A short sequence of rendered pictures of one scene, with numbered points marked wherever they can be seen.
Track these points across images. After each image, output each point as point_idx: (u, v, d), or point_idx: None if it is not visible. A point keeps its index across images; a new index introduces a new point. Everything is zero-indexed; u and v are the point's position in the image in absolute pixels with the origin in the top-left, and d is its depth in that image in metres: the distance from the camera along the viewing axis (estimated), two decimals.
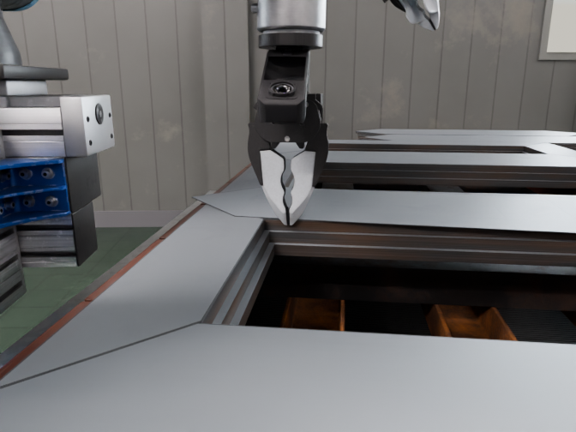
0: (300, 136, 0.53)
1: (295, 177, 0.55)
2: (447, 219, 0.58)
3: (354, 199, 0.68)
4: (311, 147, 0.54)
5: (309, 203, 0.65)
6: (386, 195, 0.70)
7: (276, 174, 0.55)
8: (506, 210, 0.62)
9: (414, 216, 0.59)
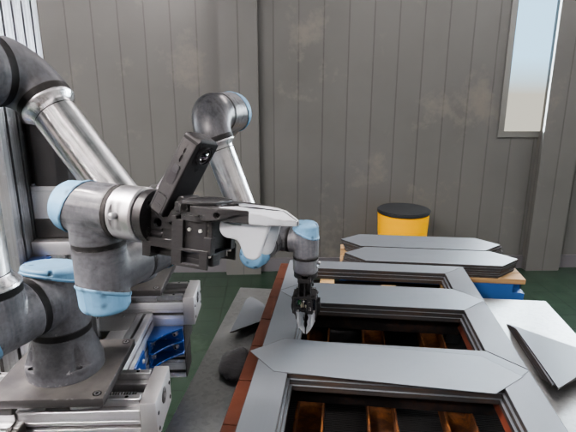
0: (225, 200, 0.61)
1: (255, 207, 0.59)
2: (369, 374, 1.30)
3: (329, 352, 1.40)
4: (238, 203, 0.62)
5: (308, 357, 1.37)
6: (345, 348, 1.42)
7: (245, 208, 0.57)
8: (398, 365, 1.34)
9: (354, 370, 1.31)
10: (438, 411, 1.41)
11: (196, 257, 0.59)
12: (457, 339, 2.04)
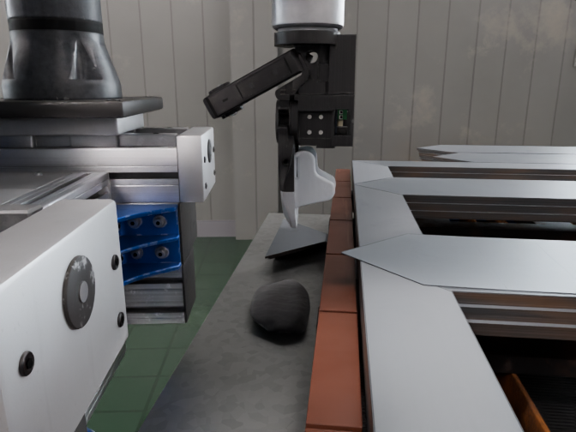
0: (278, 136, 0.53)
1: None
2: None
3: (526, 253, 0.60)
4: (280, 150, 0.52)
5: (485, 261, 0.57)
6: (555, 246, 0.62)
7: None
8: None
9: None
10: None
11: (343, 121, 0.55)
12: None
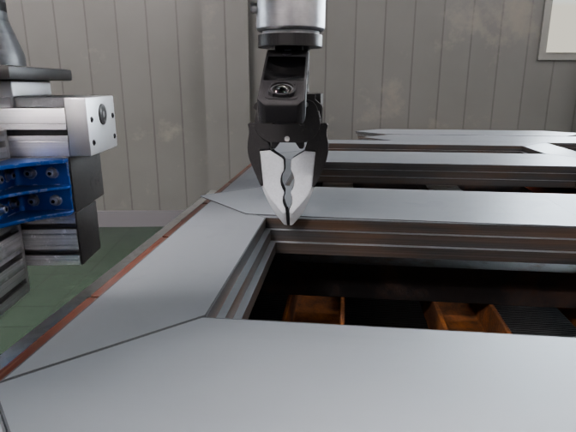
0: (300, 136, 0.53)
1: (295, 177, 0.55)
2: (452, 214, 0.60)
3: (358, 196, 0.70)
4: (311, 147, 0.54)
5: (316, 201, 0.67)
6: (388, 192, 0.72)
7: (276, 174, 0.55)
8: (506, 206, 0.64)
9: (419, 212, 0.61)
10: (573, 316, 0.70)
11: None
12: None
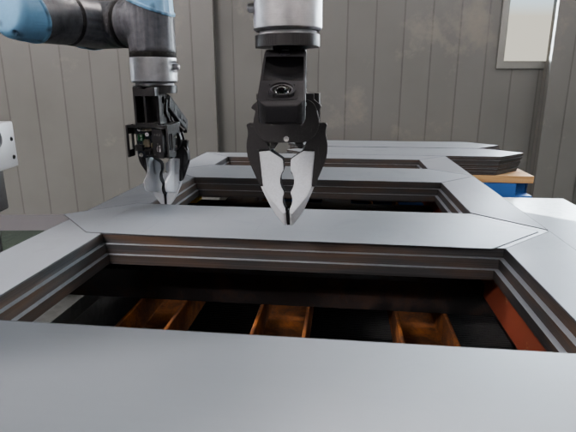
0: (299, 136, 0.53)
1: (294, 177, 0.55)
2: (261, 232, 0.70)
3: (202, 214, 0.80)
4: (310, 147, 0.54)
5: (161, 219, 0.77)
6: (234, 210, 0.83)
7: (275, 174, 0.55)
8: (318, 224, 0.75)
9: (237, 230, 0.72)
10: (389, 316, 0.81)
11: None
12: None
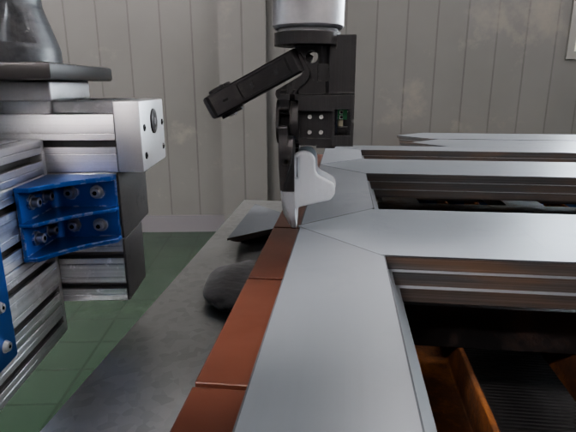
0: (278, 136, 0.53)
1: None
2: None
3: (495, 225, 0.56)
4: (280, 149, 0.52)
5: (450, 232, 0.53)
6: (525, 218, 0.59)
7: None
8: None
9: None
10: None
11: (343, 121, 0.55)
12: None
